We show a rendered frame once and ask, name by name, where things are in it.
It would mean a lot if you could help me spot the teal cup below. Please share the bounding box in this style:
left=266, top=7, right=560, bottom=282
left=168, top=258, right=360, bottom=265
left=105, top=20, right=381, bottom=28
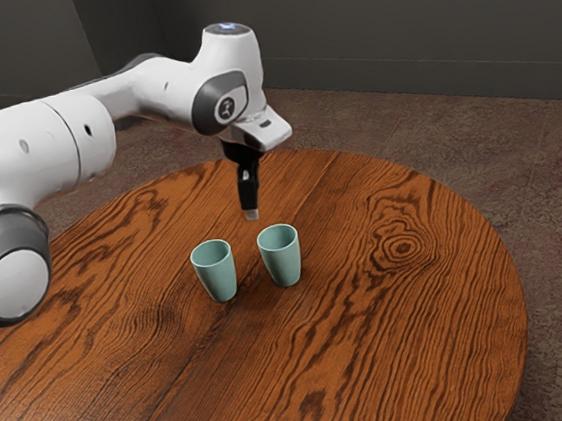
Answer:
left=188, top=238, right=241, bottom=306
left=255, top=222, right=304, bottom=291

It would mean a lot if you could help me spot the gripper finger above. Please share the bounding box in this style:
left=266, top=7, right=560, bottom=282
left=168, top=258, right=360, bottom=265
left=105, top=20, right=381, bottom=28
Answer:
left=234, top=158, right=265, bottom=223

